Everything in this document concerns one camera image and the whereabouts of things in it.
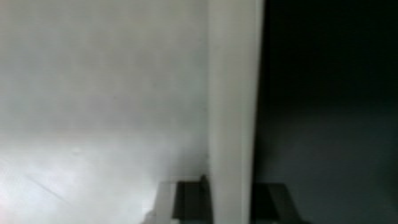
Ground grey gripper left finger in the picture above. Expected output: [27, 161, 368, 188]
[141, 176, 212, 224]

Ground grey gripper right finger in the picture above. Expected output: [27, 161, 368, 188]
[251, 183, 310, 224]

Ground white desk top panel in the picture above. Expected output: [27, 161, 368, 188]
[0, 0, 264, 224]

